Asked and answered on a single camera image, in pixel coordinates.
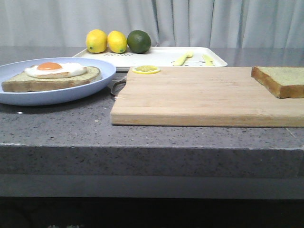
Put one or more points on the light blue round plate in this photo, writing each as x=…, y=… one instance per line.
x=54, y=96

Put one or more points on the bread slice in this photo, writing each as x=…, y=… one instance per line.
x=281, y=81
x=22, y=82

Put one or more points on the white rectangular tray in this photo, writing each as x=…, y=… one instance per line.
x=158, y=56

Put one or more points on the wooden cutting board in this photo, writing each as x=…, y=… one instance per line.
x=206, y=96

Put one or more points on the lemon slice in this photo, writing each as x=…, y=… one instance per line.
x=146, y=69

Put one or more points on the yellow plastic fork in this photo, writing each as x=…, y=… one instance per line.
x=180, y=61

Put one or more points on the green lime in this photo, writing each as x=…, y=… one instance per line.
x=139, y=41

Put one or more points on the yellow plastic knife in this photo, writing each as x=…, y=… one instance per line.
x=209, y=61

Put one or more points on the right yellow lemon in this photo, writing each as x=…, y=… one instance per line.
x=117, y=41

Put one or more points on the yellow lemon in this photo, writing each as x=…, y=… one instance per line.
x=117, y=41
x=96, y=41

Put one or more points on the left yellow lemon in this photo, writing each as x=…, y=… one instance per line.
x=96, y=41

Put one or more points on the fried egg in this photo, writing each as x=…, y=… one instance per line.
x=55, y=70

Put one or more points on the white curtain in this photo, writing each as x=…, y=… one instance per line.
x=184, y=23

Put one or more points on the metal cutting board handle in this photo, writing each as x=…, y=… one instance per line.
x=118, y=86

